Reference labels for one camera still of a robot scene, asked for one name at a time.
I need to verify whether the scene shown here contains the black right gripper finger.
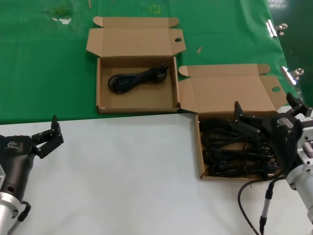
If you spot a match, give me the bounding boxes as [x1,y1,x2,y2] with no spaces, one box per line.
[233,100,264,140]
[284,92,311,118]

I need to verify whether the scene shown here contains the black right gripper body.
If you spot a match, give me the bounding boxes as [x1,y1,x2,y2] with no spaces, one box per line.
[261,115,303,179]

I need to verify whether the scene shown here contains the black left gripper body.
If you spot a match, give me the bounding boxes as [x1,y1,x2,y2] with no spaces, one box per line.
[0,134,38,204]

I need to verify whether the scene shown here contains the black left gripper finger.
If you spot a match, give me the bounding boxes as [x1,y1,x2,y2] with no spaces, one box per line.
[31,115,65,160]

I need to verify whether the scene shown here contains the shallow open cardboard box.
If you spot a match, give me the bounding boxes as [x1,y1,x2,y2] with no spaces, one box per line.
[85,16,186,115]

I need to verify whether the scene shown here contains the silver metal binder clip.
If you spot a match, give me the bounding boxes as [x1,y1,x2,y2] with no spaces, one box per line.
[266,20,289,38]
[280,66,305,86]

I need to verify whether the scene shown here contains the green table cloth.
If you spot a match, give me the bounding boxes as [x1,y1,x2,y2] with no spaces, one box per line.
[0,0,309,125]

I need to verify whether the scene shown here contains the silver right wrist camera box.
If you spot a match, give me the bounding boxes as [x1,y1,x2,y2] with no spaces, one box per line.
[295,106,313,167]

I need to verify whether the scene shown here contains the black cable bundle white prongs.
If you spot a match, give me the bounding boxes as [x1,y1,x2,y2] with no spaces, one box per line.
[199,118,265,141]

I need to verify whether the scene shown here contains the cardboard box holding cables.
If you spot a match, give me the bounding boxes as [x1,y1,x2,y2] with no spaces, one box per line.
[178,63,294,181]

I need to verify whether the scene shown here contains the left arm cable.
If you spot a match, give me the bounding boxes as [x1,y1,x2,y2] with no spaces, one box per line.
[7,200,32,235]

